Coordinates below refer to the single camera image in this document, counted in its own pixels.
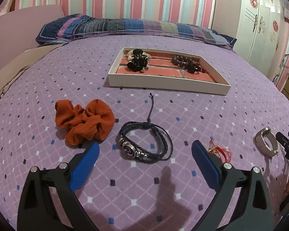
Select purple diamond pattern bedsheet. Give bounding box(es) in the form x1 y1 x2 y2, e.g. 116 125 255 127
0 34 289 231

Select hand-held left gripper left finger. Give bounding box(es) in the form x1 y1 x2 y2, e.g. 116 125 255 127
17 142 100 231

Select orange scrunchie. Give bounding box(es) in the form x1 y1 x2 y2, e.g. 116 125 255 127
55 99 115 147

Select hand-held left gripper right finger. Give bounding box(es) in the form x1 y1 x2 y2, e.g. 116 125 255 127
191 140 272 231

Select white tray with brick lining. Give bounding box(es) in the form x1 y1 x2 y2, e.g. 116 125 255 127
108 47 232 95

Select tan blanket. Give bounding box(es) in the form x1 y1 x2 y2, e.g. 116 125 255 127
0 44 69 106

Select red string bracelet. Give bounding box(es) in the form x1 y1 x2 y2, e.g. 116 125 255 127
207 140 232 163

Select white wardrobe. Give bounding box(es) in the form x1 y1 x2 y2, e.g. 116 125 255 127
232 0 289 87

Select black hair claw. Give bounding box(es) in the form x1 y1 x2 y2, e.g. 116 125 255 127
131 49 148 64

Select patchwork pillow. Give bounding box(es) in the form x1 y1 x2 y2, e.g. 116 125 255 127
36 14 237 51

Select black braided leather bracelet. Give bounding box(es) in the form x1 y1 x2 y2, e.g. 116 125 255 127
118 93 173 164

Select pink bed cushion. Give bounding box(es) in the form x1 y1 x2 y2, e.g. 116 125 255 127
0 4 65 82

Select wristwatch with pale strap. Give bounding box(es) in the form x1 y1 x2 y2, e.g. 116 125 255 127
255 127 279 158

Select black scrunchie with bell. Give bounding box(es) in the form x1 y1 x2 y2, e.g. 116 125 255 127
126 60 148 73

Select brown wooden bead bracelet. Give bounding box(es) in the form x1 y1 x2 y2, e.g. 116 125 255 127
171 54 198 69

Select cream scrunchie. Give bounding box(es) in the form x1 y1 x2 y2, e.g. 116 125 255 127
127 50 151 62

